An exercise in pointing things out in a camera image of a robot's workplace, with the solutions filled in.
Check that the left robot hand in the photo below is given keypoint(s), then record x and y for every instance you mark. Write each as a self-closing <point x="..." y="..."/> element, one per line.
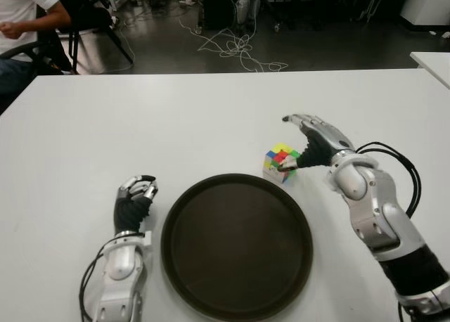
<point x="130" y="211"/>

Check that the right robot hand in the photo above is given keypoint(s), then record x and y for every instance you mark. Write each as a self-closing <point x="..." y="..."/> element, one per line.
<point x="323" y="142"/>

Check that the multicoloured Rubik's cube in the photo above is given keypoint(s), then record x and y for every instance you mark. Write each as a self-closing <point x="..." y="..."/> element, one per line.
<point x="274" y="160"/>

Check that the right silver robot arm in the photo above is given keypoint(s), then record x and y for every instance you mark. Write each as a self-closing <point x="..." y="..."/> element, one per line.
<point x="379" y="220"/>

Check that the dark round plate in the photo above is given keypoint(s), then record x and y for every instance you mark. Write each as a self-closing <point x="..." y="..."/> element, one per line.
<point x="235" y="248"/>

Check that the white side table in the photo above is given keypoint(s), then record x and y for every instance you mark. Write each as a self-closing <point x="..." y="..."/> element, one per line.
<point x="434" y="63"/>

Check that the silver background robot legs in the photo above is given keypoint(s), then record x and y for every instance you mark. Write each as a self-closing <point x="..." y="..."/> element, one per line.
<point x="246" y="5"/>

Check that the white cabinet with black base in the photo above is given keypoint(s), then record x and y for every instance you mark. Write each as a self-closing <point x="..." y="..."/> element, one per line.
<point x="425" y="5"/>

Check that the black cabinet on casters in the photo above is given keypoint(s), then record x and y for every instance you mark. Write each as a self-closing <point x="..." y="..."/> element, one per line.
<point x="218" y="5"/>

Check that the black office chair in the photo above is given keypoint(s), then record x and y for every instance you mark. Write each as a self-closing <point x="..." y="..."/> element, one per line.
<point x="84" y="19"/>

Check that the person in white shirt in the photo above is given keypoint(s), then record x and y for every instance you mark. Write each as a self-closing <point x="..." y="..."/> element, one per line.
<point x="17" y="5"/>

